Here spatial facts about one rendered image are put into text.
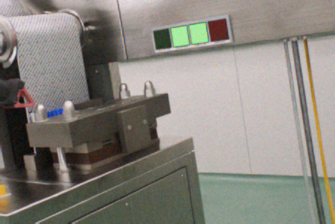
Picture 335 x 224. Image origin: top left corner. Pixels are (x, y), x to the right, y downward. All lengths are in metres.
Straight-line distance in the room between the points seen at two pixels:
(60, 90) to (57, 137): 0.25
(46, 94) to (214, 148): 2.94
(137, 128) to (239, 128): 2.77
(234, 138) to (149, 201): 2.83
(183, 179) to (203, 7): 0.48
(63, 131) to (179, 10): 0.46
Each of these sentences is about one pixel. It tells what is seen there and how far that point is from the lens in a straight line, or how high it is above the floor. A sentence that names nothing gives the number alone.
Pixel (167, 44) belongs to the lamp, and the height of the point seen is 1.17.
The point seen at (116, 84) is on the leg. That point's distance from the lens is 1.86.
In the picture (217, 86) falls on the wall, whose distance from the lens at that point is 4.14.
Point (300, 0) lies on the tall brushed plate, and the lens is 1.28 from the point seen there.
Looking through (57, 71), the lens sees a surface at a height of 1.14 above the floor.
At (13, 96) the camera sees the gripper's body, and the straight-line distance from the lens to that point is 1.33.
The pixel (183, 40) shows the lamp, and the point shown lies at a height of 1.17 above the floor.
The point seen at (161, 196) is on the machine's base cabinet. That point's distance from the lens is 1.41.
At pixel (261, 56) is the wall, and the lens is 3.93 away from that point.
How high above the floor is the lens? 1.19
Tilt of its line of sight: 3 degrees down
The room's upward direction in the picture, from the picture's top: 9 degrees counter-clockwise
